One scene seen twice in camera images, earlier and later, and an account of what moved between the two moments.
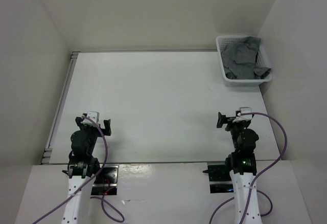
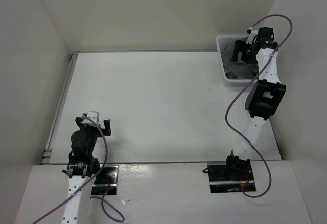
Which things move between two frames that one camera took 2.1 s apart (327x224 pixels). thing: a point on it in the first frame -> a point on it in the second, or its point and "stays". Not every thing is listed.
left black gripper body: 91,130 stays
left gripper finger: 78,120 stays
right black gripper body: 236,128 -> 250,55
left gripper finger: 107,131 stays
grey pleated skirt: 239,58 stays
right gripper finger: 222,119 -> 240,46
